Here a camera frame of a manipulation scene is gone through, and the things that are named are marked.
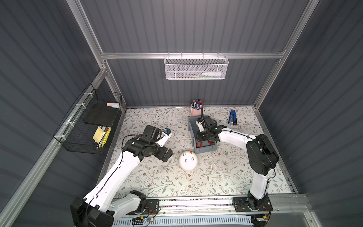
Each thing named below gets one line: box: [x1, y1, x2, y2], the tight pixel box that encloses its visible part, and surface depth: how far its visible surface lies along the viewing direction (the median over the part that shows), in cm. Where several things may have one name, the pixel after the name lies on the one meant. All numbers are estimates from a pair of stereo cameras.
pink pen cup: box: [190, 98, 204, 117], surface depth 107 cm
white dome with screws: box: [178, 150, 199, 171], surface depth 83 cm
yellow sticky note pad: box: [92, 126, 104, 144], surface depth 70 cm
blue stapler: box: [227, 109, 238, 126], surface depth 114 cm
